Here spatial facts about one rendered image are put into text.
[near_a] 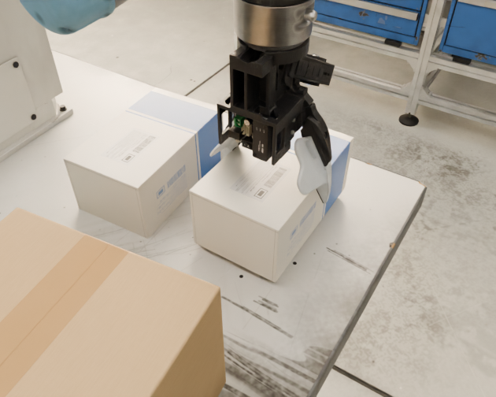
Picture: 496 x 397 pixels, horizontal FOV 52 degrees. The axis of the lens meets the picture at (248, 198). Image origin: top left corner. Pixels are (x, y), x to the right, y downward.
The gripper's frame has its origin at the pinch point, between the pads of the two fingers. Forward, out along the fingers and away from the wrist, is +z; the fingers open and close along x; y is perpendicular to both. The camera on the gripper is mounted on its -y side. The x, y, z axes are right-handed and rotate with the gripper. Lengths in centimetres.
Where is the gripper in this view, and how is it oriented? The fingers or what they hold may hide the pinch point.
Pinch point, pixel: (275, 178)
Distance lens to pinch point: 64.6
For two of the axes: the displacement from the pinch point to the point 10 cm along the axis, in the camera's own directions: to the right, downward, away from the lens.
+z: 0.0, 7.3, 6.9
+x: 8.5, 3.7, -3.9
